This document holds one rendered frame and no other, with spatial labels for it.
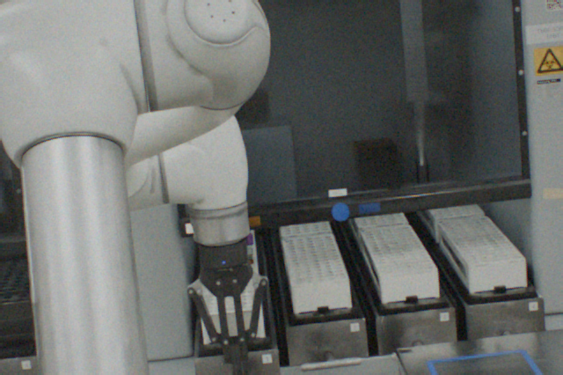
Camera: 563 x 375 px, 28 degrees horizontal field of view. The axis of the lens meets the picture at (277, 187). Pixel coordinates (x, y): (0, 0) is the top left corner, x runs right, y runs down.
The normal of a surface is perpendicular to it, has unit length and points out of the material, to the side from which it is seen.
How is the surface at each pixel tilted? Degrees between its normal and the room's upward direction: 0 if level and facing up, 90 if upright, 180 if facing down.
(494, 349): 0
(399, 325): 90
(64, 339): 58
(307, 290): 90
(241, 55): 127
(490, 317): 90
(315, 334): 90
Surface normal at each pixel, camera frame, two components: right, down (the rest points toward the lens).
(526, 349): -0.11, -0.97
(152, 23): -0.04, -0.25
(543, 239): 0.05, 0.22
